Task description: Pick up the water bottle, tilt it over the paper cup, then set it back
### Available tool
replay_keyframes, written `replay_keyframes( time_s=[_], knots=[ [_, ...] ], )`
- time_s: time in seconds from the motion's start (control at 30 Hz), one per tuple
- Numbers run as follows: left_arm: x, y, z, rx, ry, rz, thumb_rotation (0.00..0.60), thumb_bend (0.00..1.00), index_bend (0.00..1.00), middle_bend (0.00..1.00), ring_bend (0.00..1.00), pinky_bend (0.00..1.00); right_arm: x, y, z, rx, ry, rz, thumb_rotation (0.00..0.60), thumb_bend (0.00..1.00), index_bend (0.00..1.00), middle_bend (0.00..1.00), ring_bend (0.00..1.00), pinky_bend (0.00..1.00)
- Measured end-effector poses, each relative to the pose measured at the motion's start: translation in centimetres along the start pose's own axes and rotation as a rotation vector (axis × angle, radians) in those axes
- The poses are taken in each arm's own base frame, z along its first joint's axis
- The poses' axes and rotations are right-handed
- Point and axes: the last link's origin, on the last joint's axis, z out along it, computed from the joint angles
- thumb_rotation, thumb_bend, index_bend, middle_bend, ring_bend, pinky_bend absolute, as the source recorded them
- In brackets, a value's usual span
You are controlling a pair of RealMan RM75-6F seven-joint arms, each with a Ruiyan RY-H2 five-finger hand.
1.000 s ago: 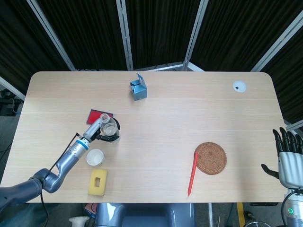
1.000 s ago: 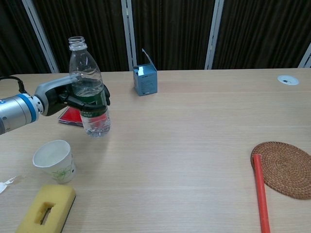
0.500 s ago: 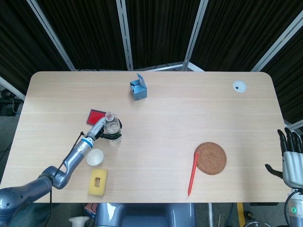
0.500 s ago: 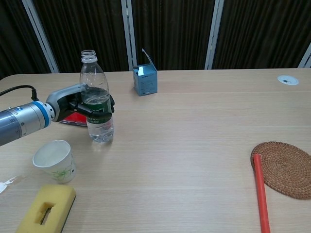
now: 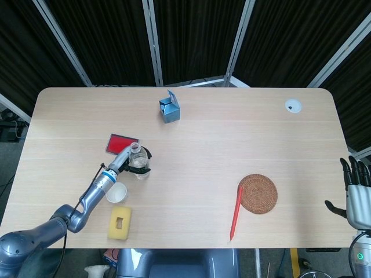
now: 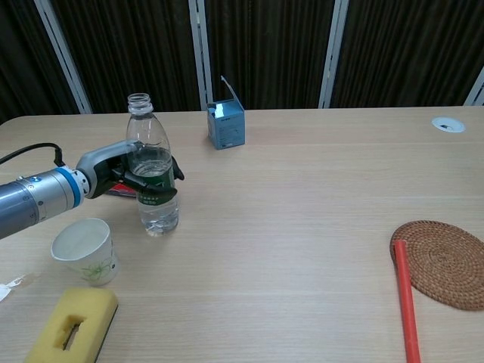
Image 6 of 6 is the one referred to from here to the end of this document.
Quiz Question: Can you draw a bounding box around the clear plastic wrapper scrap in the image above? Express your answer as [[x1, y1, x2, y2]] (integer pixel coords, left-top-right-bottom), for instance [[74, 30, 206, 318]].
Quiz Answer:
[[0, 274, 39, 303]]

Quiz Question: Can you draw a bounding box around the woven rattan coaster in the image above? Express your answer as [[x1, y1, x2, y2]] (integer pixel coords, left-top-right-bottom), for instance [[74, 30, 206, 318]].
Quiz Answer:
[[389, 220, 484, 312]]

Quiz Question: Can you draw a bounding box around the black pleated partition panel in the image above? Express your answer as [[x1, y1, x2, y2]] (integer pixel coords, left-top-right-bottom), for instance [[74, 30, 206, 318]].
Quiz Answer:
[[0, 0, 82, 126], [198, 0, 337, 111], [330, 0, 484, 109], [51, 0, 203, 114]]

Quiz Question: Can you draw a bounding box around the blue cardboard box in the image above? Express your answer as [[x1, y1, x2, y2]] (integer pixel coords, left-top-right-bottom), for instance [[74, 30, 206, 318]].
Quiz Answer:
[[206, 74, 247, 151]]

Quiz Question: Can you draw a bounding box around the yellow sponge block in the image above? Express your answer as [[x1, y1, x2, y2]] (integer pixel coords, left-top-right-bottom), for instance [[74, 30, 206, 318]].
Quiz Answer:
[[23, 287, 119, 363]]

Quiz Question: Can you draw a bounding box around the red pencil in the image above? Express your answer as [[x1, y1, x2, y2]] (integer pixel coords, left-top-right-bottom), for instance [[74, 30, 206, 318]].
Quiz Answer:
[[394, 240, 422, 363]]

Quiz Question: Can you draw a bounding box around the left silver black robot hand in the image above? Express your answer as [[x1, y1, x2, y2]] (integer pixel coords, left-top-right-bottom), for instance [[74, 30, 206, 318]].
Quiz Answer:
[[75, 138, 186, 200]]

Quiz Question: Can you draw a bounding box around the grey metal partition post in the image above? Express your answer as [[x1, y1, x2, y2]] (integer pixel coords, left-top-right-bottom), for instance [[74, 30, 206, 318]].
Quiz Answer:
[[318, 0, 349, 110], [188, 0, 213, 111], [464, 66, 484, 107], [33, 0, 93, 114]]

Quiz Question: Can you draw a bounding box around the red ink pad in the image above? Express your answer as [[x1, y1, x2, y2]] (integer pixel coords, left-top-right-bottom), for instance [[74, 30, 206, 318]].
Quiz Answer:
[[105, 183, 139, 200]]

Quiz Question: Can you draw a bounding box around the white paper cup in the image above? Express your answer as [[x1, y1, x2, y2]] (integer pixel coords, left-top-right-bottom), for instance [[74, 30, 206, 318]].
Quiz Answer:
[[51, 217, 119, 287]]

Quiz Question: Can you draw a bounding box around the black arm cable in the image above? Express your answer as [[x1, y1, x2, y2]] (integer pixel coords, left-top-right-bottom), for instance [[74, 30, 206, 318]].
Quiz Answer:
[[0, 142, 64, 167]]

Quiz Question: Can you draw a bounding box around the white cable grommet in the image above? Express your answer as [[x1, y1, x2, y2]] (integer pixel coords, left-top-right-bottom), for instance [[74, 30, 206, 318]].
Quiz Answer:
[[431, 116, 467, 133]]

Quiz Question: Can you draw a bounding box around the transparent plastic water bottle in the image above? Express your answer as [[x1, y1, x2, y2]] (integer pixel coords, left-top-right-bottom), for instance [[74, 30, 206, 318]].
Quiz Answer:
[[126, 92, 181, 238]]

